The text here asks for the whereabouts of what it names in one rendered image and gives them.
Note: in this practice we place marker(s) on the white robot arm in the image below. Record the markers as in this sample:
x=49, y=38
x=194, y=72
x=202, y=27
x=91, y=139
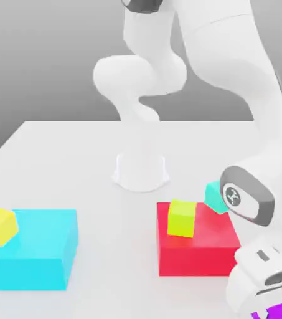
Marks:
x=230, y=62

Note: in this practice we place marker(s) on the small lime cube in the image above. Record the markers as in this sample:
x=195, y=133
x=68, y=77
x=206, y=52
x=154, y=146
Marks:
x=181, y=219

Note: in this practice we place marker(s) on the small teal cube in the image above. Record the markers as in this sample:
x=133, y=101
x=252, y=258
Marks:
x=213, y=197

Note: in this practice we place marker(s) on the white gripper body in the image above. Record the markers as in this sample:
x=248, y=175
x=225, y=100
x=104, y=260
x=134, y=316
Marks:
x=242, y=296

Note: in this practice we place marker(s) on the large cyan box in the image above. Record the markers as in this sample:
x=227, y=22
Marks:
x=38, y=249

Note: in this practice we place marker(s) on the small purple cube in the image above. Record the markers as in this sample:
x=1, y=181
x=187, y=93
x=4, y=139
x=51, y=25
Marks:
x=281, y=311

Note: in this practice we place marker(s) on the large red box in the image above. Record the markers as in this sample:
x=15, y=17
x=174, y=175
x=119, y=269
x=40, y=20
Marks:
x=205, y=256

